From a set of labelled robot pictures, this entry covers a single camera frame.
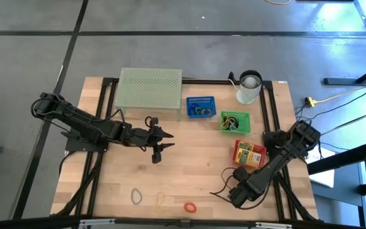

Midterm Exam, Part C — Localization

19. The green perforated metal shelf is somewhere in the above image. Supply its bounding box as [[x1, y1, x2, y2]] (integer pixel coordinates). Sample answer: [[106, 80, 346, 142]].
[[114, 67, 184, 121]]

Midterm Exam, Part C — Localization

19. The black rig beam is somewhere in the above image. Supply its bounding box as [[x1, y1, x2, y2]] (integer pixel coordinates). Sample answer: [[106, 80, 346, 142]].
[[0, 214, 366, 229]]

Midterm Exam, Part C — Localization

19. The white paper sheet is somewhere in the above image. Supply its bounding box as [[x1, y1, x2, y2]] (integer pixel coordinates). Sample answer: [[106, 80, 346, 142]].
[[308, 146, 336, 188]]

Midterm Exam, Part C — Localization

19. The red plastic basket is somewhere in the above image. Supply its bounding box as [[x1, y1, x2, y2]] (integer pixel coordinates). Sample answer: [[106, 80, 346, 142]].
[[232, 139, 268, 169]]

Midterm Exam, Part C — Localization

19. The yellow card pack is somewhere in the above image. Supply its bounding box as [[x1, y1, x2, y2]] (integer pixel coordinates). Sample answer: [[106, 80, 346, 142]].
[[236, 142, 251, 163], [247, 149, 263, 168]]

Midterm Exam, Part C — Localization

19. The red coil wristband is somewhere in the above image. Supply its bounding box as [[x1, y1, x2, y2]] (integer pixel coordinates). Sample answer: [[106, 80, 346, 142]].
[[183, 201, 198, 214]]

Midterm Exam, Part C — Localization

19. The blue plastic basket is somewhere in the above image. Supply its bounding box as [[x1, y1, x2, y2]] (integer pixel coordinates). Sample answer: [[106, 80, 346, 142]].
[[186, 95, 217, 120]]

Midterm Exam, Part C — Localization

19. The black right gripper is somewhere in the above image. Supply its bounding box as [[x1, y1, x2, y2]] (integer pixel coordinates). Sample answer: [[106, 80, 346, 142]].
[[229, 165, 262, 209]]

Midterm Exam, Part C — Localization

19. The black side desk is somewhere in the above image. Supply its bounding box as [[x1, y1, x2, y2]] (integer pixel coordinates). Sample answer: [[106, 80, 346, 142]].
[[306, 59, 366, 229]]

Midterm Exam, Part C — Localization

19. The black rubber band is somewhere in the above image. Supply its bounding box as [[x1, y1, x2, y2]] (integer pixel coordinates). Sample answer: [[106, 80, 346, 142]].
[[226, 116, 244, 127]]

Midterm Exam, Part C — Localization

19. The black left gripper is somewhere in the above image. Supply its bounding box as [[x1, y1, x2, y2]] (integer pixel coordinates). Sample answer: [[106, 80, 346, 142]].
[[121, 116, 175, 164]]

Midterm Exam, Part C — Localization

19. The black aluminium table frame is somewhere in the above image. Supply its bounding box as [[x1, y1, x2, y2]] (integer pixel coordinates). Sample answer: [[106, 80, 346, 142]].
[[51, 76, 320, 223]]

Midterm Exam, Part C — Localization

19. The yellow power plug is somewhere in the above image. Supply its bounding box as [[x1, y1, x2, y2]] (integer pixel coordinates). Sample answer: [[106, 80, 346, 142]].
[[304, 96, 318, 108]]

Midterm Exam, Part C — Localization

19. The green plastic basket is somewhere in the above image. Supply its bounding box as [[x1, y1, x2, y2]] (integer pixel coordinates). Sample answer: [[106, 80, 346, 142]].
[[219, 110, 252, 135]]

